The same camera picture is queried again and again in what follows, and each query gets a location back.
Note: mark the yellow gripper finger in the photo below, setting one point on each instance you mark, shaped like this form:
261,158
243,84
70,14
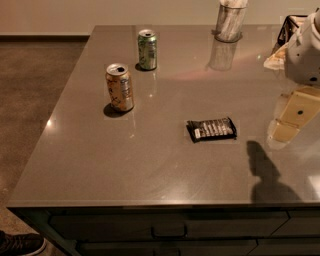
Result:
281,132
276,61

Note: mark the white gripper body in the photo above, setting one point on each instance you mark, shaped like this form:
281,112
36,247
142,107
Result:
304,58

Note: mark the orange soda can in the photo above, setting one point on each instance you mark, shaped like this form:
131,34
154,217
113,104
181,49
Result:
120,88

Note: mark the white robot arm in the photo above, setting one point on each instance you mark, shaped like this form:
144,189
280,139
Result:
297,53

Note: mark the green soda can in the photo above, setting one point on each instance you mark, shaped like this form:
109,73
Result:
147,49

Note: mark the black snack bar wrapper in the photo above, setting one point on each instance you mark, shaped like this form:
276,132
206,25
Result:
212,130

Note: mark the right drawer front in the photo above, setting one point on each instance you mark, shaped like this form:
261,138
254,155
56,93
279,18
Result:
301,223

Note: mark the lower drawer front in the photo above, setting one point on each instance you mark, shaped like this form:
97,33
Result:
169,248

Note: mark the dark shoe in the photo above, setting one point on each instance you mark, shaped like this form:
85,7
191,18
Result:
29,244

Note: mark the black wire basket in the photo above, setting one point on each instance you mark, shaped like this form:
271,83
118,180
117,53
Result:
290,25

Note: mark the upper drawer with handle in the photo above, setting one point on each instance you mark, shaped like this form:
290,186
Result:
191,225

